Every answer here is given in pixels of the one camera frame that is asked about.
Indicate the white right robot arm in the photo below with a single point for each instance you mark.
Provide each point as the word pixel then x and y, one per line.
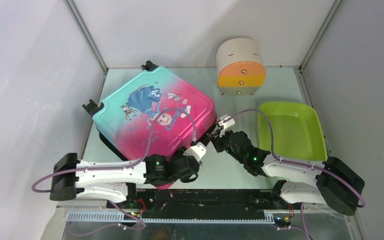
pixel 330 182

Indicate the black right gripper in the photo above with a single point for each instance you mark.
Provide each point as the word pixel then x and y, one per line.
pixel 217 140

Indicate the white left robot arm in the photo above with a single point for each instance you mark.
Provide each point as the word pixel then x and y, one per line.
pixel 74 178

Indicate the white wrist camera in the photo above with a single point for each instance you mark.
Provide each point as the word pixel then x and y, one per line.
pixel 196 151
pixel 225 123

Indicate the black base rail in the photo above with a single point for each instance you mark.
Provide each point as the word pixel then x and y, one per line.
pixel 205 204

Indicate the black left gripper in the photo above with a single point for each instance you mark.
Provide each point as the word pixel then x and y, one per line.
pixel 185 178

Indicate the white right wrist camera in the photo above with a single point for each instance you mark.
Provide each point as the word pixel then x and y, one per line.
pixel 225 123

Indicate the green plastic bin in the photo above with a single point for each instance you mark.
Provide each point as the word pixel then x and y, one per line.
pixel 297 130

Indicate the beige orange round storage box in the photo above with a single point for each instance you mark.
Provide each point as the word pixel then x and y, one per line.
pixel 240 67

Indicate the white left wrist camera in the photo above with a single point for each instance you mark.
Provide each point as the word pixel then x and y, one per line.
pixel 196 151

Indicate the pink and teal kids suitcase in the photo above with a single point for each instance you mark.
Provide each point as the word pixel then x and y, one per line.
pixel 155 113

